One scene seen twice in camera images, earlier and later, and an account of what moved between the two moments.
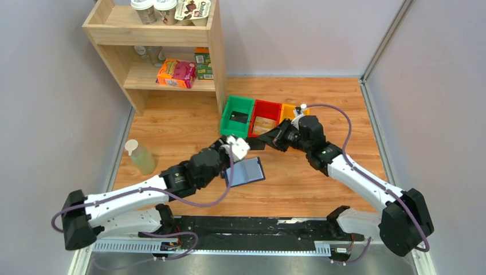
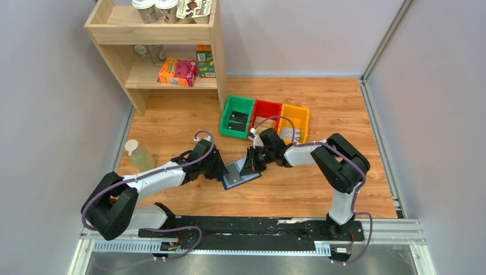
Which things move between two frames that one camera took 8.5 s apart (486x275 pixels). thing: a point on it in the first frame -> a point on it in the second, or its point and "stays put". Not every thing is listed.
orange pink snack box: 177,73 stays put
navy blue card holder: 245,172 stays put
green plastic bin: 239,104 stays put
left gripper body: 223,148 -> 205,167
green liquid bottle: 141,156 stays put
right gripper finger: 270,138 -> 253,162
